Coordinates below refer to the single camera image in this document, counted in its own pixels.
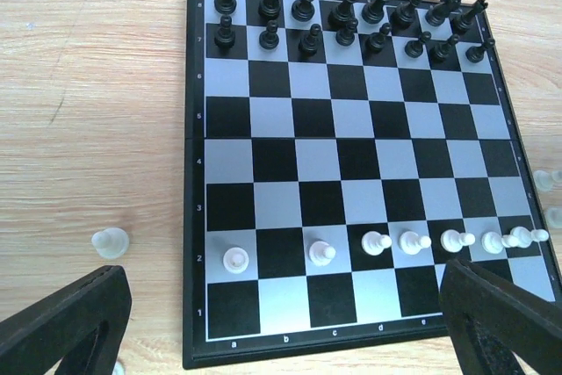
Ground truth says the black pawn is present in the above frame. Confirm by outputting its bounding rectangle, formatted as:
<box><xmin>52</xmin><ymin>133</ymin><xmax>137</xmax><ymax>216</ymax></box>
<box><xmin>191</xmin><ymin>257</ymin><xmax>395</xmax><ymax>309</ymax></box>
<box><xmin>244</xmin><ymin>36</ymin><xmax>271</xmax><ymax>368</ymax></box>
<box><xmin>404</xmin><ymin>31</ymin><xmax>432</xmax><ymax>58</ymax></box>
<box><xmin>335</xmin><ymin>18</ymin><xmax>358</xmax><ymax>47</ymax></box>
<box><xmin>429</xmin><ymin>34</ymin><xmax>460</xmax><ymax>62</ymax></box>
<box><xmin>465</xmin><ymin>37</ymin><xmax>495</xmax><ymax>63</ymax></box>
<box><xmin>365</xmin><ymin>23</ymin><xmax>392</xmax><ymax>54</ymax></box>
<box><xmin>259</xmin><ymin>20</ymin><xmax>279</xmax><ymax>50</ymax></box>
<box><xmin>214</xmin><ymin>15</ymin><xmax>235</xmax><ymax>49</ymax></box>
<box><xmin>299</xmin><ymin>24</ymin><xmax>321</xmax><ymax>56</ymax></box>

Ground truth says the white chess piece off board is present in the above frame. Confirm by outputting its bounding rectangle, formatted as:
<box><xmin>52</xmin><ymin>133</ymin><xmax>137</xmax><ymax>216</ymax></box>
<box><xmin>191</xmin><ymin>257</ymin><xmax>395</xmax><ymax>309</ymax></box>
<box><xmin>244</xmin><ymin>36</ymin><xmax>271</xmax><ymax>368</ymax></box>
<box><xmin>112</xmin><ymin>362</ymin><xmax>126</xmax><ymax>375</ymax></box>
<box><xmin>544</xmin><ymin>206</ymin><xmax>562</xmax><ymax>228</ymax></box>
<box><xmin>222</xmin><ymin>247</ymin><xmax>249</xmax><ymax>274</ymax></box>
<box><xmin>91</xmin><ymin>227</ymin><xmax>129</xmax><ymax>259</ymax></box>
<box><xmin>533</xmin><ymin>170</ymin><xmax>562</xmax><ymax>192</ymax></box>

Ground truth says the black and grey chessboard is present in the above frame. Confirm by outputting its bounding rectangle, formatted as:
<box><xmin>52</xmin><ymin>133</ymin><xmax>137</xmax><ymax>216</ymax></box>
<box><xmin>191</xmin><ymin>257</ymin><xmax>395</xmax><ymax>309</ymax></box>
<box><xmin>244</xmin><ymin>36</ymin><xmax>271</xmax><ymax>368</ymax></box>
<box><xmin>183</xmin><ymin>0</ymin><xmax>561</xmax><ymax>369</ymax></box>

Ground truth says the white chess piece on board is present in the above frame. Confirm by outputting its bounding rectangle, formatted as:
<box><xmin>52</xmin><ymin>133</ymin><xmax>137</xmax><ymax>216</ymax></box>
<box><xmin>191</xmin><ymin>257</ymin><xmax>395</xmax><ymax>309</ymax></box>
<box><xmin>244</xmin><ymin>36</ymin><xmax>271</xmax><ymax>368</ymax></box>
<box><xmin>361</xmin><ymin>231</ymin><xmax>393</xmax><ymax>256</ymax></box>
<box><xmin>308</xmin><ymin>241</ymin><xmax>336</xmax><ymax>266</ymax></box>
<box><xmin>481</xmin><ymin>231</ymin><xmax>520</xmax><ymax>255</ymax></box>
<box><xmin>399</xmin><ymin>231</ymin><xmax>432</xmax><ymax>256</ymax></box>
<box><xmin>441</xmin><ymin>229</ymin><xmax>476</xmax><ymax>253</ymax></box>

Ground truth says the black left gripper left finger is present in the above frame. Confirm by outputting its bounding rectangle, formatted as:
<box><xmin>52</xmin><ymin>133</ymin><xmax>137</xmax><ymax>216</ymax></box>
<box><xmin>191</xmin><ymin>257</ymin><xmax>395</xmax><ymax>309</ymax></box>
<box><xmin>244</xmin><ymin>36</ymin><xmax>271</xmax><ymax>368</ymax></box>
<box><xmin>1</xmin><ymin>265</ymin><xmax>132</xmax><ymax>374</ymax></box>

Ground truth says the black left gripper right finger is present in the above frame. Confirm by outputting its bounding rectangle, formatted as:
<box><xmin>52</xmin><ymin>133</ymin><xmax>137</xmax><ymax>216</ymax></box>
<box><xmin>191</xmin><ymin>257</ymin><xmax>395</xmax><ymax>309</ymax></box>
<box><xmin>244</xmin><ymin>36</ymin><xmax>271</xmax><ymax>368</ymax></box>
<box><xmin>439</xmin><ymin>259</ymin><xmax>561</xmax><ymax>374</ymax></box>

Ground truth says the white chess piece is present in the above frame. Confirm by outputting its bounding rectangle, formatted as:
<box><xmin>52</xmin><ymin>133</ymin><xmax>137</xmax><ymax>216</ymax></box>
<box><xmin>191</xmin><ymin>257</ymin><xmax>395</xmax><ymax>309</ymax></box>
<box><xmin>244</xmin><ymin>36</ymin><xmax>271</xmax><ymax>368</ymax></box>
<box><xmin>441</xmin><ymin>229</ymin><xmax>476</xmax><ymax>253</ymax></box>
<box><xmin>361</xmin><ymin>231</ymin><xmax>393</xmax><ymax>256</ymax></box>
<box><xmin>510</xmin><ymin>227</ymin><xmax>550</xmax><ymax>249</ymax></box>
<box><xmin>399</xmin><ymin>231</ymin><xmax>432</xmax><ymax>256</ymax></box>
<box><xmin>308</xmin><ymin>241</ymin><xmax>336</xmax><ymax>266</ymax></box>
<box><xmin>481</xmin><ymin>231</ymin><xmax>520</xmax><ymax>255</ymax></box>

